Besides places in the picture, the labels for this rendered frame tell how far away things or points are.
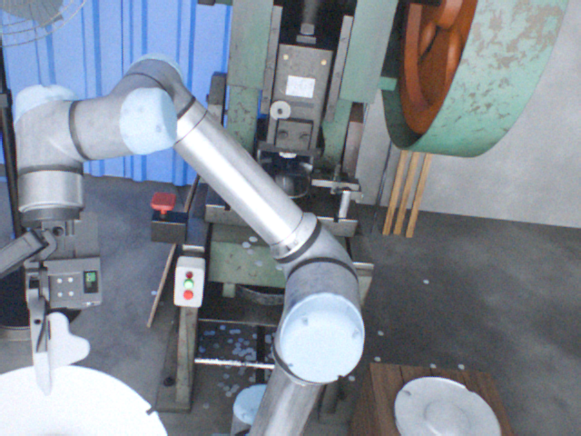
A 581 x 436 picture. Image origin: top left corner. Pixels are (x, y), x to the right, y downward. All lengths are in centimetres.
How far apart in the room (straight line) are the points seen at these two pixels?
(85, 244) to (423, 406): 122
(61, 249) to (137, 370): 147
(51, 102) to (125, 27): 214
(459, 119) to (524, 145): 192
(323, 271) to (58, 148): 40
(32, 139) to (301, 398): 53
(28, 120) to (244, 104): 121
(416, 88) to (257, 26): 55
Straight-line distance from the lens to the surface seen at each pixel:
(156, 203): 162
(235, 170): 87
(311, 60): 160
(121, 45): 293
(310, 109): 165
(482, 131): 147
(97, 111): 74
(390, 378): 181
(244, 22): 153
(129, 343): 229
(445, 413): 176
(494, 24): 131
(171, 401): 207
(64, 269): 73
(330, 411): 209
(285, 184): 171
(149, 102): 72
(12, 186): 217
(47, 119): 77
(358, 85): 159
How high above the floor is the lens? 162
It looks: 33 degrees down
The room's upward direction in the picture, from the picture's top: 10 degrees clockwise
